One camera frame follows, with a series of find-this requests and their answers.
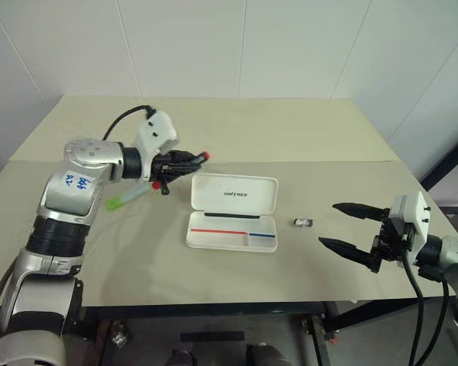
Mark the small silver black object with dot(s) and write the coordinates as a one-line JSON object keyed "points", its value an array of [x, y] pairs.
{"points": [[302, 222]]}

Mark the red marker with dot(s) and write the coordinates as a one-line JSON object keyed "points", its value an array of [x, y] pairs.
{"points": [[206, 155]]}

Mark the black flat bar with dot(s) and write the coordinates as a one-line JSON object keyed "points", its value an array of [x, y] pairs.
{"points": [[211, 337]]}

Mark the white pencil case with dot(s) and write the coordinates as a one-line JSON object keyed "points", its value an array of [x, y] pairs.
{"points": [[233, 240]]}

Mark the black metal table frame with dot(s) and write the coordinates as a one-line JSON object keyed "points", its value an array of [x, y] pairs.
{"points": [[213, 307]]}

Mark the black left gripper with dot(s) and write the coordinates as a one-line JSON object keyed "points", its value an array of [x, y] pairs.
{"points": [[162, 167]]}

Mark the black metal rack frame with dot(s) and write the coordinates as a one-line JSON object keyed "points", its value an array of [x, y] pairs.
{"points": [[448, 164]]}

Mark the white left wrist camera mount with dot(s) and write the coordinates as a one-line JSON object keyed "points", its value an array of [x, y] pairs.
{"points": [[156, 129]]}

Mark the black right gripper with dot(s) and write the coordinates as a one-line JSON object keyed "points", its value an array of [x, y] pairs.
{"points": [[391, 242]]}

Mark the green capped marker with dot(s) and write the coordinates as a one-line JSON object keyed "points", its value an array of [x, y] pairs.
{"points": [[116, 203]]}

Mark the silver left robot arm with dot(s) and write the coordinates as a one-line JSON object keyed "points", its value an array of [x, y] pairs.
{"points": [[76, 183]]}

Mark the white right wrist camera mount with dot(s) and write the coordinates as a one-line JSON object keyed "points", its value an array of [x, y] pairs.
{"points": [[416, 213]]}

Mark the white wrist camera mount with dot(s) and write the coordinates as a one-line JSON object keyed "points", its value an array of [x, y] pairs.
{"points": [[416, 213], [156, 129]]}

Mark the dark rounded shape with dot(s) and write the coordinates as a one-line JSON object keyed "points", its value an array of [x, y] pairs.
{"points": [[181, 359], [269, 355]]}

